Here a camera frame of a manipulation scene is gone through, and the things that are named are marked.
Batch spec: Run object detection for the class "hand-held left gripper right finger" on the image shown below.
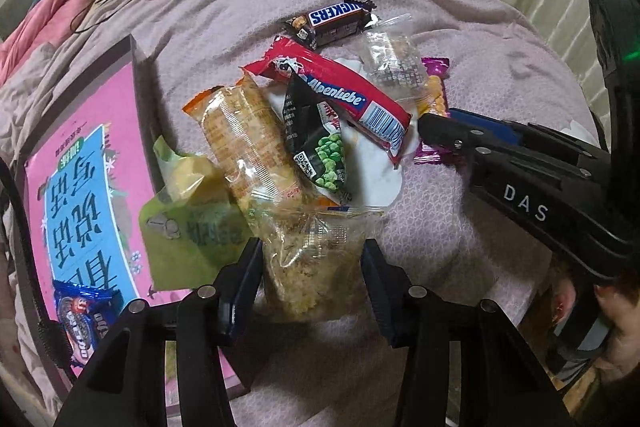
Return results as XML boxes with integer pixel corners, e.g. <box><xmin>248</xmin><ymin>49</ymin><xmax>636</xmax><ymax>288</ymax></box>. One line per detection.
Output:
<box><xmin>361</xmin><ymin>238</ymin><xmax>581</xmax><ymax>427</ymax></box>

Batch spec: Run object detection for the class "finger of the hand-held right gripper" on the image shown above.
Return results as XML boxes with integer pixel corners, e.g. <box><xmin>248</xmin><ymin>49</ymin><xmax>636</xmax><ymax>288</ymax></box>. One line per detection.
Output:
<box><xmin>417</xmin><ymin>112</ymin><xmax>640</xmax><ymax>282</ymax></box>
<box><xmin>448</xmin><ymin>107</ymin><xmax>610</xmax><ymax>168</ymax></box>

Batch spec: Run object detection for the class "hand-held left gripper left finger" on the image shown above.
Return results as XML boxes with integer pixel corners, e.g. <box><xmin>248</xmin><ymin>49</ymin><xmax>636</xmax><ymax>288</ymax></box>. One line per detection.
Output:
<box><xmin>52</xmin><ymin>237</ymin><xmax>266</xmax><ymax>427</ymax></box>

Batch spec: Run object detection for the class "clear crumbly snack packet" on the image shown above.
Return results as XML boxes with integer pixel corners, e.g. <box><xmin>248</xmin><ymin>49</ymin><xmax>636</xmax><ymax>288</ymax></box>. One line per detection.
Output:
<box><xmin>250</xmin><ymin>202</ymin><xmax>388</xmax><ymax>323</ymax></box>

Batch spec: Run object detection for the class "purple snack packet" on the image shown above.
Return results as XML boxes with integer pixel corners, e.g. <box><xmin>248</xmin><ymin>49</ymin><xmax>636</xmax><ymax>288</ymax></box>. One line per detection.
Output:
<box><xmin>412</xmin><ymin>57</ymin><xmax>451</xmax><ymax>165</ymax></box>

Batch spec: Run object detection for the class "green snack packet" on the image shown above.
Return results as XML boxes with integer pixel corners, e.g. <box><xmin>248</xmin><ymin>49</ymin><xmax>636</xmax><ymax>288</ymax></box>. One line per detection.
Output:
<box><xmin>138</xmin><ymin>136</ymin><xmax>253</xmax><ymax>293</ymax></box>

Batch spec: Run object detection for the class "clear nut packet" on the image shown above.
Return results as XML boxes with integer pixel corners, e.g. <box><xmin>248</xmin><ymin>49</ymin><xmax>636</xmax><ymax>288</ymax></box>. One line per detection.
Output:
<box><xmin>360</xmin><ymin>14</ymin><xmax>426</xmax><ymax>108</ymax></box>

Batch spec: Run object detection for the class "blue cookie packet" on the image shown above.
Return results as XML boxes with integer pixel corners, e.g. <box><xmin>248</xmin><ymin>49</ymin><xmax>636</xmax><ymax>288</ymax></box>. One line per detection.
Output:
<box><xmin>52</xmin><ymin>279</ymin><xmax>126</xmax><ymax>368</ymax></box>

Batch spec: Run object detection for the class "red candy packet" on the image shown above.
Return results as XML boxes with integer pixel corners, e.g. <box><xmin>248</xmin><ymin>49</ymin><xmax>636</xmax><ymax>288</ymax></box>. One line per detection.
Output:
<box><xmin>243</xmin><ymin>35</ymin><xmax>412</xmax><ymax>166</ymax></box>

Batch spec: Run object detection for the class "black green pea packet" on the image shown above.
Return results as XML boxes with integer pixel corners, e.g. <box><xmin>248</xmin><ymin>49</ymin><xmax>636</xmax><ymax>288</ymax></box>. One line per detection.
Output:
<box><xmin>281</xmin><ymin>74</ymin><xmax>353</xmax><ymax>202</ymax></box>

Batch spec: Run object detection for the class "orange cracker packet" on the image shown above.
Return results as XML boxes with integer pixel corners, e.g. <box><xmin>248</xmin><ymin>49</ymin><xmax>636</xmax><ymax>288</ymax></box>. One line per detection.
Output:
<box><xmin>181</xmin><ymin>72</ymin><xmax>341</xmax><ymax>215</ymax></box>

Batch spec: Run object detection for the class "pink cardboard box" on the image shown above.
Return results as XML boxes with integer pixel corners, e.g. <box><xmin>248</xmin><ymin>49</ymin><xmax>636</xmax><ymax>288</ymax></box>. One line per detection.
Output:
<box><xmin>15</xmin><ymin>34</ymin><xmax>253</xmax><ymax>418</ymax></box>

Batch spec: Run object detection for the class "brown chocolate bar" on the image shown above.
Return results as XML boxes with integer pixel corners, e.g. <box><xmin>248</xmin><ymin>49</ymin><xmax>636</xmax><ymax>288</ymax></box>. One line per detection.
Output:
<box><xmin>284</xmin><ymin>0</ymin><xmax>382</xmax><ymax>50</ymax></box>

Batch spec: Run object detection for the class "person's right hand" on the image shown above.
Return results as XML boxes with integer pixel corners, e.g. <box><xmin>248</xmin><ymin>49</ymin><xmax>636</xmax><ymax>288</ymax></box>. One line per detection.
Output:
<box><xmin>595</xmin><ymin>274</ymin><xmax>640</xmax><ymax>385</ymax></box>

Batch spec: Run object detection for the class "lilac printed blanket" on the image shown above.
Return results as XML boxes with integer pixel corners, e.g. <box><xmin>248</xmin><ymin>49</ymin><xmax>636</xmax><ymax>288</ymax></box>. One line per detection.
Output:
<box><xmin>0</xmin><ymin>0</ymin><xmax>611</xmax><ymax>427</ymax></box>

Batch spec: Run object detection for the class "pink quilt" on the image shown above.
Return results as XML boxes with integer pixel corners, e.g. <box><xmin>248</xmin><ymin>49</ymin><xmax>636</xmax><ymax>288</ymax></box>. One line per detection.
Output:
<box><xmin>0</xmin><ymin>0</ymin><xmax>103</xmax><ymax>82</ymax></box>

